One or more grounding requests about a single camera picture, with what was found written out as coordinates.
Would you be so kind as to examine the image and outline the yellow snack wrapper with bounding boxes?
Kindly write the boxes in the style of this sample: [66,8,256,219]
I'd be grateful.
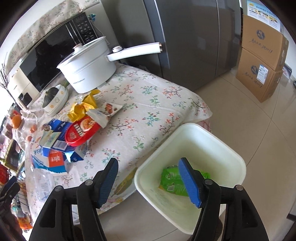
[67,89,100,123]

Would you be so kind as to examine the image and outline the white plastic trash bin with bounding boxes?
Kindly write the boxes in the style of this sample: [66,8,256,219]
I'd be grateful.
[134,123,246,235]

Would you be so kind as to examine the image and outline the white nut snack packet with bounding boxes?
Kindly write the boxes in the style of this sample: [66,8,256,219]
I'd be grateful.
[86,102,123,128]

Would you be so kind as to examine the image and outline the floral microwave cover cloth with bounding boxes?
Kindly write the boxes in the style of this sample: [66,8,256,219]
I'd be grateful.
[6,1,99,74]

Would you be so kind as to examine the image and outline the cream air fryer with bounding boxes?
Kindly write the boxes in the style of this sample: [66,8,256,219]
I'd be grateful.
[8,68,41,110]

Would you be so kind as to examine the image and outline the green snack wrapper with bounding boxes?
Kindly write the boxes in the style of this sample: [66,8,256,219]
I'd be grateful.
[158,165,212,197]

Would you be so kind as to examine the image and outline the wall poster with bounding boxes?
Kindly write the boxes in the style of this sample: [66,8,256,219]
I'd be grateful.
[247,1,281,32]

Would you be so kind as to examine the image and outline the white floral bowl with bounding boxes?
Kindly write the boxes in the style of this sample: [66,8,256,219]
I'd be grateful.
[43,84,69,116]

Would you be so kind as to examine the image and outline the lower cardboard box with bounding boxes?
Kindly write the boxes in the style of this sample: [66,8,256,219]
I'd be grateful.
[236,48,283,103]

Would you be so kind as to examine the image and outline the upper cardboard box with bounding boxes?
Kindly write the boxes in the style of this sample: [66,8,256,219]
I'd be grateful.
[242,15,289,71]

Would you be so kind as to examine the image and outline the blue box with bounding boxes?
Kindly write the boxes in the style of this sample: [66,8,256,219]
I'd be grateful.
[31,148,68,174]

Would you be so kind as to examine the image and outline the dried twigs in vase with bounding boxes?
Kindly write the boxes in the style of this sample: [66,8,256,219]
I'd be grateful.
[0,63,10,93]

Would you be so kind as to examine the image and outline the red instant noodle lid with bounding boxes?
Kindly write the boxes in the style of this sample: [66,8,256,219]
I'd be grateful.
[65,116,101,147]

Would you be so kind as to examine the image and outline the cardboard box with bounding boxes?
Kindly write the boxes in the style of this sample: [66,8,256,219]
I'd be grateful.
[242,15,289,71]
[236,48,283,103]

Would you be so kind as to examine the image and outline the torn blue carton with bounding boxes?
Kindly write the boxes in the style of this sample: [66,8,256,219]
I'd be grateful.
[39,118,87,162]

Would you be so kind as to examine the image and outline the grey refrigerator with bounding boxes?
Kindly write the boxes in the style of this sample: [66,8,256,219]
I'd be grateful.
[102,0,241,91]

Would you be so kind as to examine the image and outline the large orange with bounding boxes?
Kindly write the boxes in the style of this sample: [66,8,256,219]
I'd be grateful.
[11,114,22,128]

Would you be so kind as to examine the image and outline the dark green pumpkin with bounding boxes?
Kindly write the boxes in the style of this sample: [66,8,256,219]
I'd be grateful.
[42,87,59,108]

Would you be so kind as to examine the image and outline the floral tablecloth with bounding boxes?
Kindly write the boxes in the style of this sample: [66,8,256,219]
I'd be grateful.
[25,64,212,219]

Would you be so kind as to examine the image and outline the black microwave oven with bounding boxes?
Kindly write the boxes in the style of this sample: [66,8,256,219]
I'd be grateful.
[20,13,98,91]

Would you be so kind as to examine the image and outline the white electric cooking pot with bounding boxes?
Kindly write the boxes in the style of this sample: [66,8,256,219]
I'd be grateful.
[57,36,162,93]

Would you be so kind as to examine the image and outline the red drink can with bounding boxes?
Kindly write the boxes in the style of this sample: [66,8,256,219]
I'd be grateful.
[42,123,52,132]

